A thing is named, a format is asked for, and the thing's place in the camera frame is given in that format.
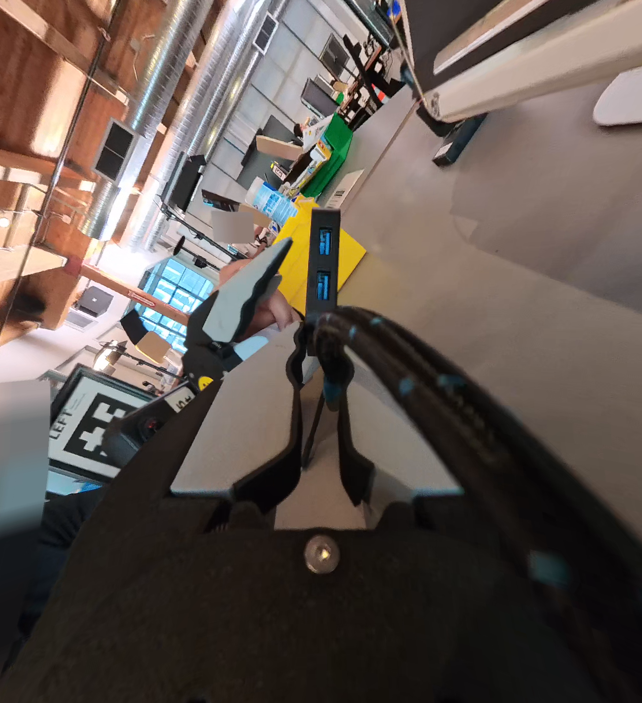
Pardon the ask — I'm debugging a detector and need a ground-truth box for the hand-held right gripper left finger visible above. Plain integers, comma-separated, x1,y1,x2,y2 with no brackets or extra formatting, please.
170,323,306,514

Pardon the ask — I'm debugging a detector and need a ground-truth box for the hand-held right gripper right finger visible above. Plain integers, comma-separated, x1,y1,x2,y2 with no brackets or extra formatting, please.
321,351,463,506

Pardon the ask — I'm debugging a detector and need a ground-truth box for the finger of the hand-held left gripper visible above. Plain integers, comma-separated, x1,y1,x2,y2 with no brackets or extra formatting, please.
203,239,294,344

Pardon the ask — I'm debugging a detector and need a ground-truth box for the black multiport adapter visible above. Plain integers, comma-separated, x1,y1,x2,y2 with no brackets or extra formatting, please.
301,208,344,470

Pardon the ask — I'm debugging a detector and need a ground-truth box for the black braided hdmi cable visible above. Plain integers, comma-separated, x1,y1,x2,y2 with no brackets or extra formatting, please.
306,305,642,703

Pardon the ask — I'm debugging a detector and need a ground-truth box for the yellow plastic bin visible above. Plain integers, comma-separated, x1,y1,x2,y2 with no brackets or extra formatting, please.
269,200,367,311

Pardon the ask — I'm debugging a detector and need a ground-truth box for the person's left forearm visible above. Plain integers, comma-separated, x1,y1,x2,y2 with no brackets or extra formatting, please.
19,483,113,660

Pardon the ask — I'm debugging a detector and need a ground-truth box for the blue white wipes canister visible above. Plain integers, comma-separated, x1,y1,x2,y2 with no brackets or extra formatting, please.
246,178,300,226

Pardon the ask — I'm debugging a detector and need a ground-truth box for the white paper label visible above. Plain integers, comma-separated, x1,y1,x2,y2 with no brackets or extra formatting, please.
326,169,365,208

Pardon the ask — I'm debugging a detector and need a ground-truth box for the green plastic bin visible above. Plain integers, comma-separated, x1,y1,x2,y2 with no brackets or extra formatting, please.
302,112,353,200

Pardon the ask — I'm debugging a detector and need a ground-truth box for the small black battery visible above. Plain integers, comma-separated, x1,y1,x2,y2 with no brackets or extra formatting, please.
432,114,488,165

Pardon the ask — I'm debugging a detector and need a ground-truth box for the silver air duct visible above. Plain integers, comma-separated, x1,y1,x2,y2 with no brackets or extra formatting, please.
129,0,291,250
82,0,220,242

